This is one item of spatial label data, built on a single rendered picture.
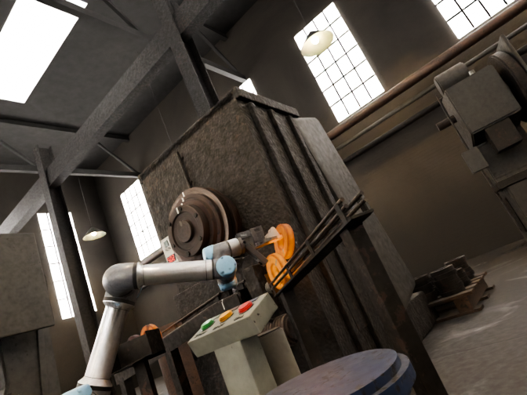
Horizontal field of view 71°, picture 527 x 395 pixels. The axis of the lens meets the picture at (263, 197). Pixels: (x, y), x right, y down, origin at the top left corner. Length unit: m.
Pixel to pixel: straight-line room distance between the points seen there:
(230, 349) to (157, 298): 11.63
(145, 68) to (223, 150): 5.07
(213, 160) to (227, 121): 0.24
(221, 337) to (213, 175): 1.34
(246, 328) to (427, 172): 6.96
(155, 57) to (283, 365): 6.25
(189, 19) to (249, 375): 5.96
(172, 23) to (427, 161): 5.16
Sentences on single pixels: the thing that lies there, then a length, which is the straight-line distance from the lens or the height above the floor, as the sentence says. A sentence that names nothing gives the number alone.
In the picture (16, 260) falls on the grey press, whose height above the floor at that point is 1.98.
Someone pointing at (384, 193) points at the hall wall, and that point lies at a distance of 7.91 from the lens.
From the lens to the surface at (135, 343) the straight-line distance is 2.34.
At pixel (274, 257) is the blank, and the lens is 1.56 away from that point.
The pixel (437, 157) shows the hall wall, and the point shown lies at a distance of 7.70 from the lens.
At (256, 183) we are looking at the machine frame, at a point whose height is 1.20.
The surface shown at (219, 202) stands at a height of 1.17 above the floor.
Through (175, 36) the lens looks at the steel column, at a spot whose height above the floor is 4.99.
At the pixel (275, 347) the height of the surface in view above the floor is 0.47.
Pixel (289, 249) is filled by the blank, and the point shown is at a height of 0.77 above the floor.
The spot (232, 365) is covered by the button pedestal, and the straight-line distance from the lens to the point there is 1.01.
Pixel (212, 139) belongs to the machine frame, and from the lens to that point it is 2.22.
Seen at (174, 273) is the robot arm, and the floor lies 0.82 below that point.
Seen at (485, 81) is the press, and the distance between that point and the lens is 5.72.
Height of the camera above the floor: 0.58
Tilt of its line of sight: 16 degrees up
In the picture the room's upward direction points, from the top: 23 degrees counter-clockwise
